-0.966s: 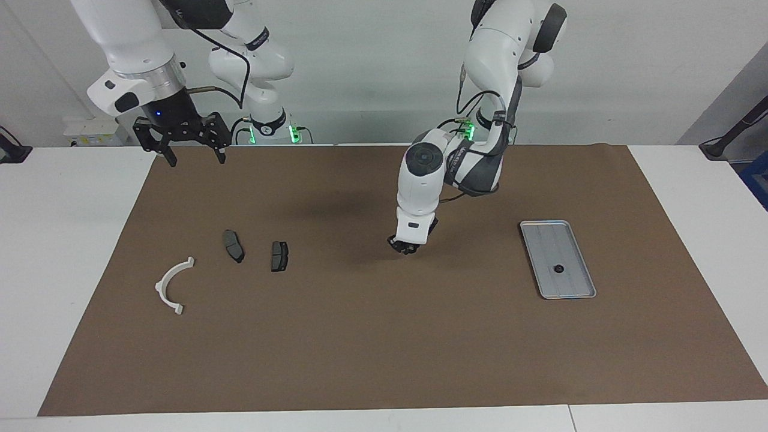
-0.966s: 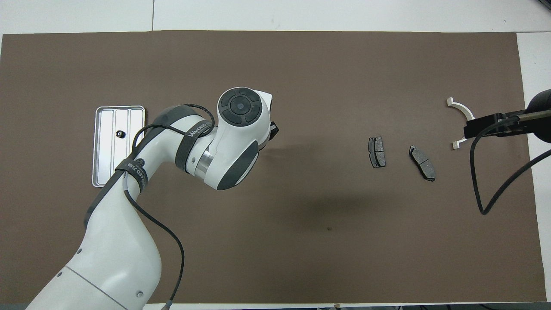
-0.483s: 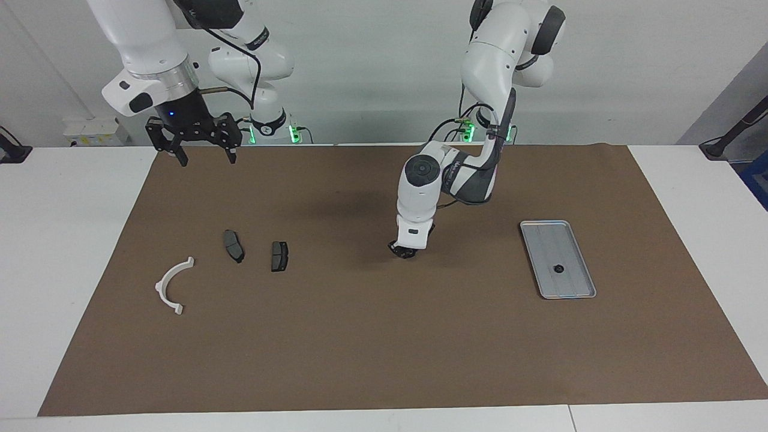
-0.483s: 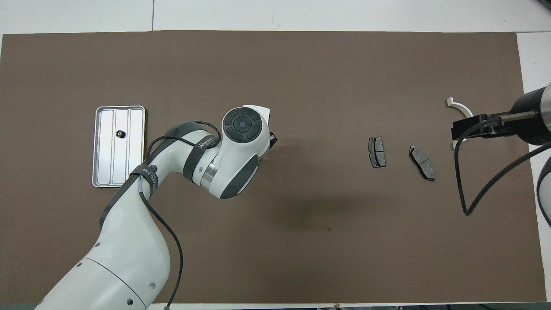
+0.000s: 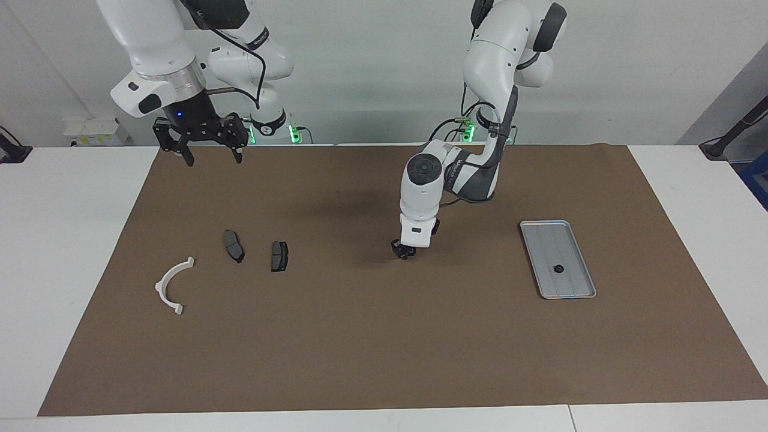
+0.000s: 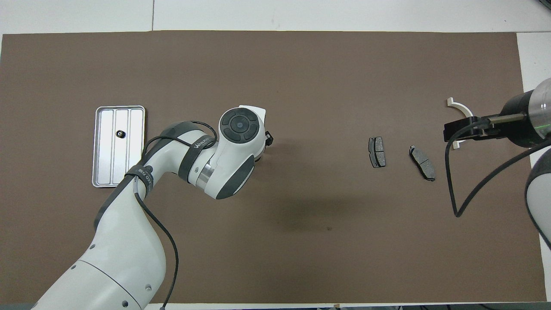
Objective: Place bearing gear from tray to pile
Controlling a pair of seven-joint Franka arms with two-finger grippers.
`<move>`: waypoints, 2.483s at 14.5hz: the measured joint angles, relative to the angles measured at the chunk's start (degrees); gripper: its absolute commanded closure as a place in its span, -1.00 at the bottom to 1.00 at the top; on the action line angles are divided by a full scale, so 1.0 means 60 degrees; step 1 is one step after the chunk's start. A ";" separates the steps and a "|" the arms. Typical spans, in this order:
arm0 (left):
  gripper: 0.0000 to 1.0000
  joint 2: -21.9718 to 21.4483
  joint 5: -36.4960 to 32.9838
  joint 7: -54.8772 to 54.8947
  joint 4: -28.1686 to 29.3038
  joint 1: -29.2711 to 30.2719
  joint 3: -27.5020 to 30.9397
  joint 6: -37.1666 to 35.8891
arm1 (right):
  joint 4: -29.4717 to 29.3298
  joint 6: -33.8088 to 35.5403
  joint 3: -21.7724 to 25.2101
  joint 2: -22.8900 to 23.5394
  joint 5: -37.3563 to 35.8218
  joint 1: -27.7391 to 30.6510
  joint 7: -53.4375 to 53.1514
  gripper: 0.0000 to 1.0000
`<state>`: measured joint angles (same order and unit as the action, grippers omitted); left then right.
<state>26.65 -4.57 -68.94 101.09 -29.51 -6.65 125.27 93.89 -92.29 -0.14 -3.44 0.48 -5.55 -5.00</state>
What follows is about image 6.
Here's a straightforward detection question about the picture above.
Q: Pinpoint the black velcro cable strap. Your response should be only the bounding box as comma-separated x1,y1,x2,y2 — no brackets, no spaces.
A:
178,133,217,181
126,164,154,198

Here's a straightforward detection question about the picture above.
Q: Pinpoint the curved grey brake pad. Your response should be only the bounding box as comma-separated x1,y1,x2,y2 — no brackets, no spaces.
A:
409,145,436,182

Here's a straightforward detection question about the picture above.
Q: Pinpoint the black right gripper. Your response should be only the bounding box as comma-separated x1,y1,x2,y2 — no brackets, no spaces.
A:
444,90,544,148

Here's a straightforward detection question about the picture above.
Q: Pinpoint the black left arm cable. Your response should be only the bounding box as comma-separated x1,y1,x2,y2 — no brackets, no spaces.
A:
133,121,218,310

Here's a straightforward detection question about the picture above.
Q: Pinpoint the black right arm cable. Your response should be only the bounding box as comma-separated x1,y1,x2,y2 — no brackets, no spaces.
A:
446,113,551,218

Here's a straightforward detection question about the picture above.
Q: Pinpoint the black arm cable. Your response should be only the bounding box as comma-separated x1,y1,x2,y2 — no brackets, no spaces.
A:
133,121,218,310
446,113,551,218

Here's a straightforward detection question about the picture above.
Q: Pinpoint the silver metal tray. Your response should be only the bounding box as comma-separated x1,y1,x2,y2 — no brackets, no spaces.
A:
92,105,146,188

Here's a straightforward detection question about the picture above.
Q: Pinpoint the brown table mat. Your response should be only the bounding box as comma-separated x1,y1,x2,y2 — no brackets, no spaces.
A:
0,30,547,304

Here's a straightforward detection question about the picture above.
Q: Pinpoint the white semicircular bracket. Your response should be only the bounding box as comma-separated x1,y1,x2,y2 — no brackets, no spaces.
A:
447,98,474,150

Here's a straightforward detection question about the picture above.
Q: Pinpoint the rectangular grey brake pad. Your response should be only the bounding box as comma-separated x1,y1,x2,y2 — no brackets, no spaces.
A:
368,136,387,168

